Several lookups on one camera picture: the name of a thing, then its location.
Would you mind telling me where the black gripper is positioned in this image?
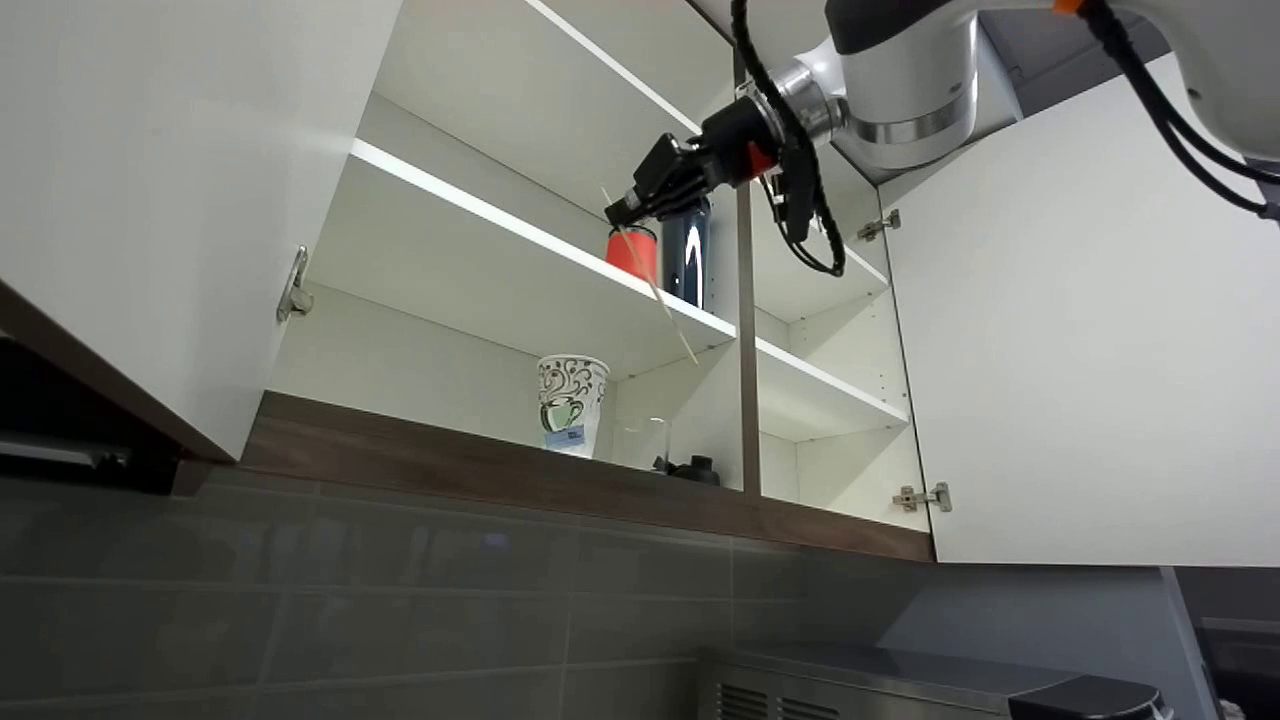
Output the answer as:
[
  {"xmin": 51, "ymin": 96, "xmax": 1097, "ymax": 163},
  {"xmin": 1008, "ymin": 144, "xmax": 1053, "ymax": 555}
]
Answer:
[{"xmin": 604, "ymin": 92, "xmax": 804, "ymax": 230}]

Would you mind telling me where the white cabinet door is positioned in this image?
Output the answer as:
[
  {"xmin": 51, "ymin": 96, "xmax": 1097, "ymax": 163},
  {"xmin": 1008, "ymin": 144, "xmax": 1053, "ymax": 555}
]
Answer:
[
  {"xmin": 0, "ymin": 0, "xmax": 405, "ymax": 462},
  {"xmin": 884, "ymin": 44, "xmax": 1280, "ymax": 573}
]

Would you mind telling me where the dark blue tumbler bottle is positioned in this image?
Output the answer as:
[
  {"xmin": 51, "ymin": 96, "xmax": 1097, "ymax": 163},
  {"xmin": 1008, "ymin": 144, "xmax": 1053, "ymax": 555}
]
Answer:
[{"xmin": 662, "ymin": 193, "xmax": 717, "ymax": 310}]

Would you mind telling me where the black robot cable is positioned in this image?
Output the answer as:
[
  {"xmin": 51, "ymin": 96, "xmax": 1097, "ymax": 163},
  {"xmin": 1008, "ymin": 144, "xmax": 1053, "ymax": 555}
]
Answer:
[{"xmin": 724, "ymin": 0, "xmax": 1280, "ymax": 281}]

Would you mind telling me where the white wall cabinet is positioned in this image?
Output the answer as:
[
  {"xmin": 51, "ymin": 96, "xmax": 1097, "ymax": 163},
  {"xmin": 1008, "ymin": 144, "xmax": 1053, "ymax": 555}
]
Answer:
[{"xmin": 246, "ymin": 0, "xmax": 1024, "ymax": 563}]

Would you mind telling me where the black box device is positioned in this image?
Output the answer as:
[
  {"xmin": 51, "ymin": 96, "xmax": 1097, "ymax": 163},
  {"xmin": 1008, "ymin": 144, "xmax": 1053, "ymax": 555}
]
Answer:
[{"xmin": 1008, "ymin": 671, "xmax": 1171, "ymax": 720}]

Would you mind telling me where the small black object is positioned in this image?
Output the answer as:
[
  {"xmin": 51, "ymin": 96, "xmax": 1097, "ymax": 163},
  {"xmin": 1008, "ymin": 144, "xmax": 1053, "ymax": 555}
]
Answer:
[{"xmin": 652, "ymin": 452, "xmax": 724, "ymax": 488}]

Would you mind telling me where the red cup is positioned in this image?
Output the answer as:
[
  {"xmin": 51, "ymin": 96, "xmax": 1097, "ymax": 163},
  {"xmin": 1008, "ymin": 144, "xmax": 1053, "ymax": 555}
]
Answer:
[{"xmin": 604, "ymin": 218, "xmax": 664, "ymax": 288}]

